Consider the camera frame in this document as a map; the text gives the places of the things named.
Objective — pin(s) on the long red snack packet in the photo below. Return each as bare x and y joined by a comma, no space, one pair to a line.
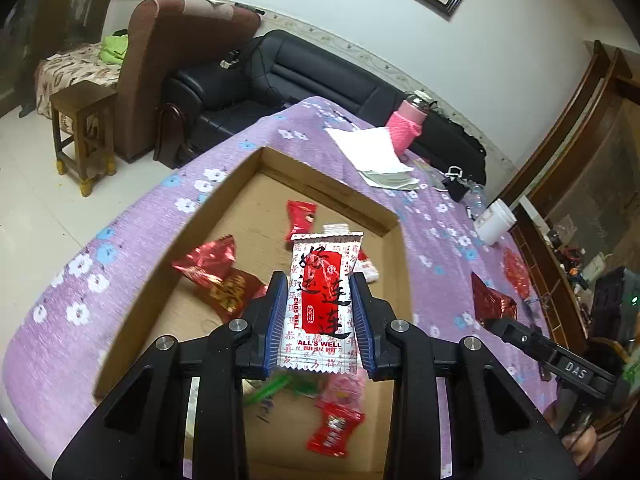
332,427

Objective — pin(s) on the black leather sofa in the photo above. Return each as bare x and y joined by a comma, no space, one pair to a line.
300,70

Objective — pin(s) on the small white red packet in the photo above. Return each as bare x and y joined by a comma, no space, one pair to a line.
367,266

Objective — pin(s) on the eyeglasses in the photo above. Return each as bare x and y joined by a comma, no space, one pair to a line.
534,305

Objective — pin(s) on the brown armchair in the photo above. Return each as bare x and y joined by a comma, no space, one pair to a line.
165,60

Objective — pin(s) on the small red candy packet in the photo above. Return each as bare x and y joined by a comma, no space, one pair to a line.
300,212

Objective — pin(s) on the person's right hand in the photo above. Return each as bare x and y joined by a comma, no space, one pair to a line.
580,447

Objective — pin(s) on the white plastic jar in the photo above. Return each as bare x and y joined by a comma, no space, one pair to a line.
495,221

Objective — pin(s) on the floral cloth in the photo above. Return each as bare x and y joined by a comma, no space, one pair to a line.
65,70

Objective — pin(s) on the cardboard box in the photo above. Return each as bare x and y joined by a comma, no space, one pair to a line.
240,200

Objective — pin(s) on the wooden cabinet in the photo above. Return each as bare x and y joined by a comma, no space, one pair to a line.
575,170

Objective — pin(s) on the red gold snack packet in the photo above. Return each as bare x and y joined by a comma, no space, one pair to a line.
235,294

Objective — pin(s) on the black pouch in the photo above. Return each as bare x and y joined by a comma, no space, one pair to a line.
457,186

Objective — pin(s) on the dark wooden chair back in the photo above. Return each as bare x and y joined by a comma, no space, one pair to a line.
170,130

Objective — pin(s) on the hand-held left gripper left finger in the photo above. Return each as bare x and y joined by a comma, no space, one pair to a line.
277,320

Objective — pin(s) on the white paper sheets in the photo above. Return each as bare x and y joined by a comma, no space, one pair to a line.
370,147

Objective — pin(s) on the green cloth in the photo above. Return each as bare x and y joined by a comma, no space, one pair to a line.
115,47

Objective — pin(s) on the white red snack packet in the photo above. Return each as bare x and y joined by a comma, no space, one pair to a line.
320,300

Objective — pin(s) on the red foil snack packet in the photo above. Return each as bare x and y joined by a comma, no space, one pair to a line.
207,260

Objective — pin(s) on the purple floral tablecloth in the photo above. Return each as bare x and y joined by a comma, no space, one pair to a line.
125,240

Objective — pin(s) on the dark red foil packet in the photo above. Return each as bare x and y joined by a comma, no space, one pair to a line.
490,304

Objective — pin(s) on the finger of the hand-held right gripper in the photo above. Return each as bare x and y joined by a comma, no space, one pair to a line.
510,332

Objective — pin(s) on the red mesh bag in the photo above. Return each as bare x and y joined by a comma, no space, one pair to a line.
516,271

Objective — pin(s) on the wooden stool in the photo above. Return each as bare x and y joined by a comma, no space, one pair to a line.
80,97

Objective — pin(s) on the clear plastic bottle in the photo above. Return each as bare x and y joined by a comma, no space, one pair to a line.
477,197

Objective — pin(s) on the pink water bottle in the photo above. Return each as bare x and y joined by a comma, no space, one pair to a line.
407,125

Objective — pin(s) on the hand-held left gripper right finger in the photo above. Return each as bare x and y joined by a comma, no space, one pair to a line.
361,325

